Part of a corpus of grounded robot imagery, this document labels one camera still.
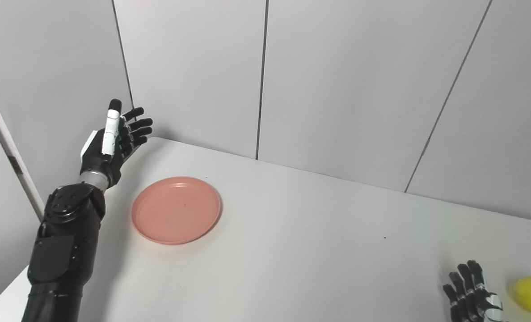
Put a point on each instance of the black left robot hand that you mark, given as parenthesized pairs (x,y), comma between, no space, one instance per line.
(109,147)

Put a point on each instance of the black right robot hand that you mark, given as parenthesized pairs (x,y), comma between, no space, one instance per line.
(471,299)

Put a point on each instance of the pink round plate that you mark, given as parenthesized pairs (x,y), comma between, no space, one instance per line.
(176,210)

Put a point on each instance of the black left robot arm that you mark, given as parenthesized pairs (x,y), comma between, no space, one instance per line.
(64,241)

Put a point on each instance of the white partition post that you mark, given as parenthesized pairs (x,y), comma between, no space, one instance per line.
(6,147)

